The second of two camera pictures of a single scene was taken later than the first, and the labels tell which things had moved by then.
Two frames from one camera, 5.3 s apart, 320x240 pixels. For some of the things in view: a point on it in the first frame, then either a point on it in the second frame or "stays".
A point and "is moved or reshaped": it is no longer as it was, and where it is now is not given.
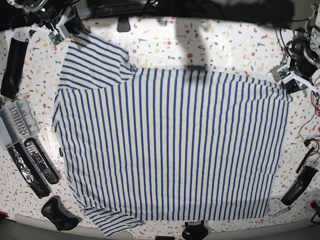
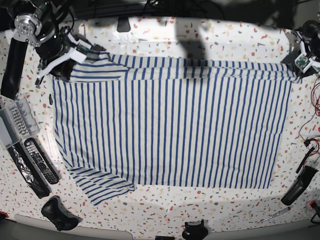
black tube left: (14, 67) stays
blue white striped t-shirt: (149, 144) is moved or reshaped
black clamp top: (123, 25) stays
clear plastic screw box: (17, 121) stays
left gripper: (56, 18) to (59, 53)
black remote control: (34, 152) stays
